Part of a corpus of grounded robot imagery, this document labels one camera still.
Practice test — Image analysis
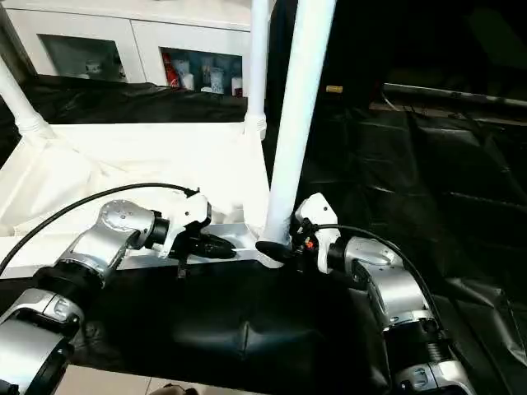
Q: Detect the white plastic table top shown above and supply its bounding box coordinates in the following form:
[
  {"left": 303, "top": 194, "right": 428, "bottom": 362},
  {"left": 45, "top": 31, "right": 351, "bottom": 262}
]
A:
[{"left": 0, "top": 120, "right": 290, "bottom": 281}]

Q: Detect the white plastic table leg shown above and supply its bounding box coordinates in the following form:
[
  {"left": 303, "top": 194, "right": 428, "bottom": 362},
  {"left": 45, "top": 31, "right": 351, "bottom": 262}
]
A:
[
  {"left": 244, "top": 0, "right": 272, "bottom": 142},
  {"left": 0, "top": 56, "right": 47, "bottom": 140},
  {"left": 262, "top": 0, "right": 338, "bottom": 257}
]

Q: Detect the black table mat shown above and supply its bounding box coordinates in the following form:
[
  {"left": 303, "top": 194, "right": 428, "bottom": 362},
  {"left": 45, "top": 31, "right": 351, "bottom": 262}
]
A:
[{"left": 0, "top": 73, "right": 527, "bottom": 395}]

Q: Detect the black case with yellow label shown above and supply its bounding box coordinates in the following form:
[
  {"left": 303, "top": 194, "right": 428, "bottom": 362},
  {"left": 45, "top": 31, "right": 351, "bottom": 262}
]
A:
[{"left": 267, "top": 0, "right": 389, "bottom": 109}]

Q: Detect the grey metal bar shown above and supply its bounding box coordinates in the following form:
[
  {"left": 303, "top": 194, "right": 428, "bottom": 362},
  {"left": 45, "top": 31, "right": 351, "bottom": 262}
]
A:
[{"left": 381, "top": 82, "right": 527, "bottom": 109}]

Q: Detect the white sideboard cabinet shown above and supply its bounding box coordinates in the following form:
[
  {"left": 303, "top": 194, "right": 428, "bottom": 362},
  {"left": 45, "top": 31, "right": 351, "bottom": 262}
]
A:
[{"left": 0, "top": 0, "right": 253, "bottom": 99}]

